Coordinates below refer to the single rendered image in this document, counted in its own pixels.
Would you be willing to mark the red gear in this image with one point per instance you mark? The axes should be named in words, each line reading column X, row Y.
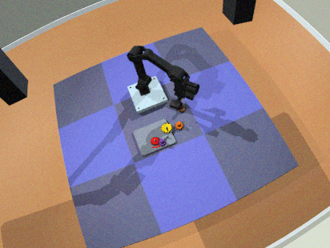
column 156, row 141

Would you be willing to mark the yellow gear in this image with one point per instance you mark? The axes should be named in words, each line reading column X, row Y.
column 168, row 129

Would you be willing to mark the orange gear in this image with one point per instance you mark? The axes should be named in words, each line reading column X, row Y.
column 179, row 125

